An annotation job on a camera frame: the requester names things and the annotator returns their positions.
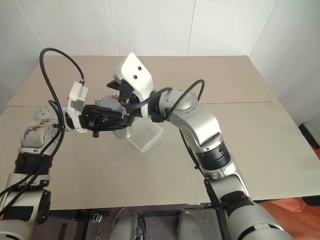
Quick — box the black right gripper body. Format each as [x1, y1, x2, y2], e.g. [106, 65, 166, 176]
[117, 79, 141, 112]

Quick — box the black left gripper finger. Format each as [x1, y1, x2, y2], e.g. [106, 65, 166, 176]
[96, 106, 125, 120]
[96, 119, 129, 132]

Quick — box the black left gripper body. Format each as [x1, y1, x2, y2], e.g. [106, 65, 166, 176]
[80, 103, 102, 139]

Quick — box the grey jar lid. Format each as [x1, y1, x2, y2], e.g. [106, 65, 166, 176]
[98, 95, 125, 113]

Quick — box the clear plastic jar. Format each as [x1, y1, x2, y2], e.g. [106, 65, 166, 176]
[111, 124, 135, 140]

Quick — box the clear plastic box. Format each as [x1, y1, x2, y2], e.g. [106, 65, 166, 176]
[127, 121, 164, 153]

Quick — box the metal table clamp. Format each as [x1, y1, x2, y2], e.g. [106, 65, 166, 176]
[89, 210, 104, 223]

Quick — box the grey rounded robot part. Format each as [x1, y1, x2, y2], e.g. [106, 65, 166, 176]
[113, 207, 146, 240]
[176, 209, 201, 240]

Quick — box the orange plastic sheet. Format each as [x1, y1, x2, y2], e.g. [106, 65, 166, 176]
[258, 196, 320, 240]

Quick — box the black object beside table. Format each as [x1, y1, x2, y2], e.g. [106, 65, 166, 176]
[298, 121, 320, 161]

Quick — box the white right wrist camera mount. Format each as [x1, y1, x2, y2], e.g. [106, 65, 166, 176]
[113, 52, 155, 118]

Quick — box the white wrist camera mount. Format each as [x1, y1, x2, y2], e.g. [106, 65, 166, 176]
[65, 80, 90, 133]
[113, 52, 155, 118]

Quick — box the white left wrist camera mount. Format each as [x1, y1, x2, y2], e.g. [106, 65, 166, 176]
[65, 80, 90, 133]

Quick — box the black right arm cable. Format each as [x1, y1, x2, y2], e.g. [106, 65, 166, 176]
[117, 79, 206, 121]

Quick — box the black table frame bar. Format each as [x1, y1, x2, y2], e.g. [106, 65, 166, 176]
[47, 200, 221, 221]

